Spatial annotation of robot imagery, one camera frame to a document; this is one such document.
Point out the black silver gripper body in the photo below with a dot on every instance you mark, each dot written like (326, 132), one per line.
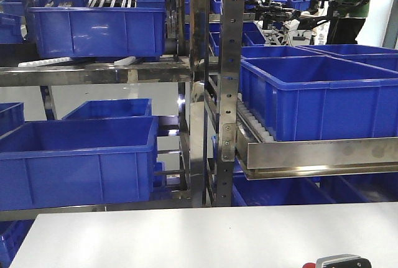
(342, 261)

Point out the red push button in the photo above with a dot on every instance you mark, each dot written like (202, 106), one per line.
(309, 265)

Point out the blue bin bottom right shelf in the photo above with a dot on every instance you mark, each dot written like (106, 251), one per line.
(277, 192)

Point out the large blue bin right shelf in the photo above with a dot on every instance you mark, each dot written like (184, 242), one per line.
(320, 98)

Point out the blue bin far right rear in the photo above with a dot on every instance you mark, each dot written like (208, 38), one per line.
(377, 56)

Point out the person in green shirt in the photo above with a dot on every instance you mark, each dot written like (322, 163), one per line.
(344, 30)

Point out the blue bin lower left rear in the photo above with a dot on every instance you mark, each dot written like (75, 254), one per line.
(114, 108)

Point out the stainless steel shelf rack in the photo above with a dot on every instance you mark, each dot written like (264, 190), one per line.
(210, 147)

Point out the blue bin lower left front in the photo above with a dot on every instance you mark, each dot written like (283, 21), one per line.
(47, 164)

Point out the blue bin bottom left corner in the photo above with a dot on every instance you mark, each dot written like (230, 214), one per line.
(12, 235)

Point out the blue bin upper left shelf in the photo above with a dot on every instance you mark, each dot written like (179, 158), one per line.
(99, 31)

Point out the blue bin far left edge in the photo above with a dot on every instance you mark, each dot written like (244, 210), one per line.
(11, 116)

